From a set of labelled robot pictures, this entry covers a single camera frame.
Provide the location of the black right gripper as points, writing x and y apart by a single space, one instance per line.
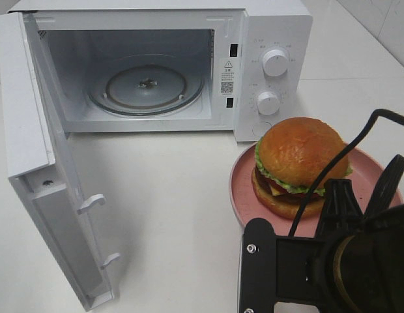
341 211

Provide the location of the pink round plate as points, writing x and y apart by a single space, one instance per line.
366 172

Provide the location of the burger with lettuce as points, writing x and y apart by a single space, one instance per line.
288 159

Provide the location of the round white door button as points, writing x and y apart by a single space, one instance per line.
259 129

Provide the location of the white microwave door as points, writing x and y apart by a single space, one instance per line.
40 165

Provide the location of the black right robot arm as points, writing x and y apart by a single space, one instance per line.
361 266

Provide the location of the lower white timer knob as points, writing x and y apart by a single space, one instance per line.
268 103

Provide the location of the upper white power knob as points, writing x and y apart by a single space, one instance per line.
275 62

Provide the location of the glass microwave turntable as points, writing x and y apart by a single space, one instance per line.
146 85

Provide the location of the white microwave oven body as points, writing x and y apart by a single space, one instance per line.
231 36

